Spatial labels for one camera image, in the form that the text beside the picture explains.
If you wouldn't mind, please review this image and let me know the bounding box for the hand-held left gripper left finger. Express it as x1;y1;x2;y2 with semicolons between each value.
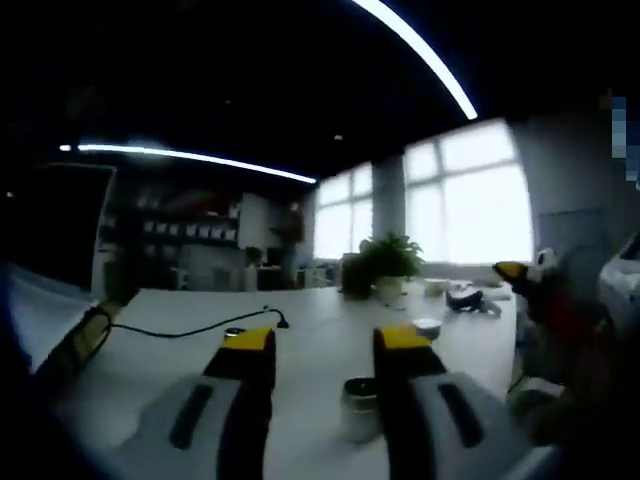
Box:
117;327;277;480

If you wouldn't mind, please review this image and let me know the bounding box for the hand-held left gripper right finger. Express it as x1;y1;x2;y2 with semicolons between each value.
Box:
373;325;561;480

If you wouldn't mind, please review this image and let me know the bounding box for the seasoning bottle brown powder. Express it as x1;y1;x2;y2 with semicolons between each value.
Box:
412;317;444;344

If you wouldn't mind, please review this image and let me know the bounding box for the seasoning bottle white powder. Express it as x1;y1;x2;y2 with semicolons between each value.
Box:
340;377;384;444

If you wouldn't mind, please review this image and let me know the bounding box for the person's right hand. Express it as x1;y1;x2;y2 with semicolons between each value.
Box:
532;284;609;344

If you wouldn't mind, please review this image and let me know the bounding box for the black and white headset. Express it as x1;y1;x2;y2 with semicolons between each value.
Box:
444;288;503;317

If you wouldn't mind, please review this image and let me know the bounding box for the white chest device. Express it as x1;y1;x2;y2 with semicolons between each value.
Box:
597;244;640;329

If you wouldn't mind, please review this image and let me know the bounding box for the person's patterned clothing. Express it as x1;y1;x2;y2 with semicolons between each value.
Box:
509;319;640;451

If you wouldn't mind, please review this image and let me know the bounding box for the large bright window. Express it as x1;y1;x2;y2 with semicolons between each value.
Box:
403;119;534;265
314;162;376;261

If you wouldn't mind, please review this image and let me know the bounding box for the large green potted plant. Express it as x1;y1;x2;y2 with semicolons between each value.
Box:
341;232;426;304

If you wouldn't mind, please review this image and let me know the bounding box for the storage shelf with white boxes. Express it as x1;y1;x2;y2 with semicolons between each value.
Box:
99;189;244;291

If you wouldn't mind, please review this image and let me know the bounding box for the silver laptop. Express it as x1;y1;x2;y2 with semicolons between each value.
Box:
0;162;121;374

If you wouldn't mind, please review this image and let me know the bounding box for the curved ceiling light strip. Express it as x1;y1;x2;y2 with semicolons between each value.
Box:
352;0;479;121

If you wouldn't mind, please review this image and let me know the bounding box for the straight ceiling light strip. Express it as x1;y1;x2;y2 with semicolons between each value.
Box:
58;143;319;185

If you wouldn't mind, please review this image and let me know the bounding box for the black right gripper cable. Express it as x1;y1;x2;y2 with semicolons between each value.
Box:
507;367;534;396

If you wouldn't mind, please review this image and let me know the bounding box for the black laptop cable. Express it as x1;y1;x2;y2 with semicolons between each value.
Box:
107;307;292;341

